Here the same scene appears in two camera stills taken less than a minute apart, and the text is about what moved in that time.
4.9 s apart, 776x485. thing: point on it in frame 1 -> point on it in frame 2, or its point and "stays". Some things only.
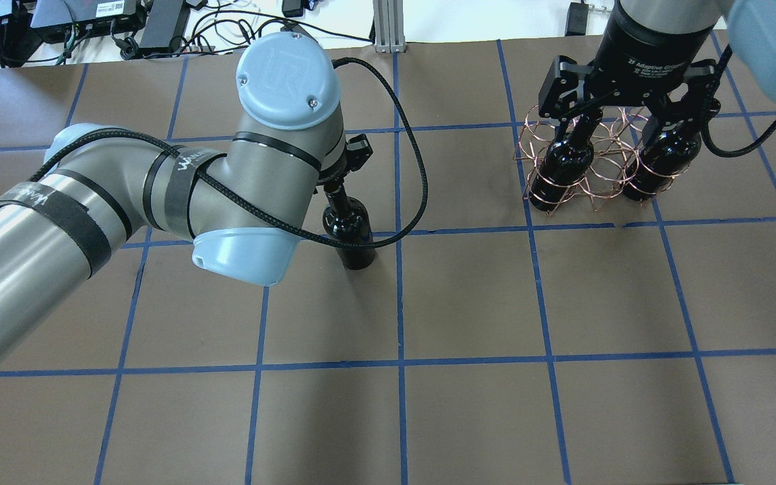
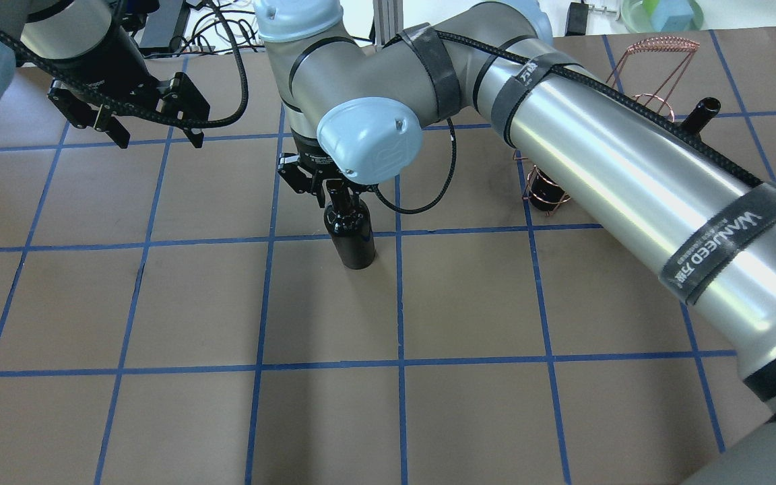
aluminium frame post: (389, 26) stays
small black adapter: (576, 19) stays
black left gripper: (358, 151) -> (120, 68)
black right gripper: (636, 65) -> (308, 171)
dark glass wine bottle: (347, 217) stays
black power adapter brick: (165, 21) stays
